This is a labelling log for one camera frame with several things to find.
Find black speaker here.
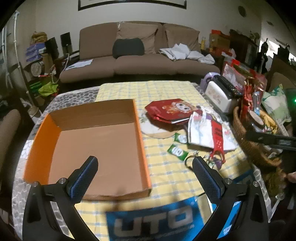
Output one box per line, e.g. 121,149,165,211
60,32,72,55
45,37,58,58

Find red perforated paper strip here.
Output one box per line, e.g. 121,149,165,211
209,120,226,163

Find round floral plate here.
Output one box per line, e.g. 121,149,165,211
139,111,188,139

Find yellow checked cloth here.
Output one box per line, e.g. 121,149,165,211
75,81,252,241

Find keyring with keys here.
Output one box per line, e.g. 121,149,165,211
185,151,226,172

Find glass jar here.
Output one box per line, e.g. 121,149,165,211
246,110,266,132

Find green snack packet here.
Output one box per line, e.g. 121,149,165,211
167,144,189,160
174,133,188,144

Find white paper sheet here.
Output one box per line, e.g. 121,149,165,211
66,59,93,70

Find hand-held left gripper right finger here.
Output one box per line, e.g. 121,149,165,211
192,156,270,241

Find white printed plastic bag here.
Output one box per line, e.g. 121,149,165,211
187,109,236,151

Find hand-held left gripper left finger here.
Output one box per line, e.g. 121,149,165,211
22,156,100,241

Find pale green printed bag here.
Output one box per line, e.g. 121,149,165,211
261,85,292,123

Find black cushion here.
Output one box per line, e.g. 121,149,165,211
112,38,145,58

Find red and yellow boxes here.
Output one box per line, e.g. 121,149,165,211
209,30,230,55

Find dark wooden cabinet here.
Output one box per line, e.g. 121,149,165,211
230,29,258,66

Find tan sofa cushion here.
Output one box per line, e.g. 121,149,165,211
116,22,159,55
164,23,200,52

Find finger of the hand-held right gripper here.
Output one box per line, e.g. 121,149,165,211
266,142,296,151
245,131,296,145

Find purple round container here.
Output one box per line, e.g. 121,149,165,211
200,72,220,91

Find brown sofa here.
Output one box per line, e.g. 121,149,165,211
59,22,221,84

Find brown armchair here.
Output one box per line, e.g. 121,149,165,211
0,109,21,172

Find black remote control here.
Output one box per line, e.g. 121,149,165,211
217,76,242,96

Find red cartoon gift bag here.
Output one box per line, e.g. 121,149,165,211
145,98,200,126

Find red printed gift bag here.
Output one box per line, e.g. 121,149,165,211
222,58,267,102

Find blue mat with white letters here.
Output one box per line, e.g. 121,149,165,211
105,170,253,241

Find black framed picture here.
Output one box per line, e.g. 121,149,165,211
78,0,187,11

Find orange cardboard box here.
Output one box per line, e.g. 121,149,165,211
23,98,152,201

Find white floral holder box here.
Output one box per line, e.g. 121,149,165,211
205,76,243,113

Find blue boxes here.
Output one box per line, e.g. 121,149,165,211
25,43,47,62

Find white crumpled clothes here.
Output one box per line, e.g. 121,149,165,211
159,44,215,65

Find wicker basket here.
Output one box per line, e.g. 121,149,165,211
232,106,284,167

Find desktop with pebble-patterned cover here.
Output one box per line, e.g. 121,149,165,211
11,81,278,241

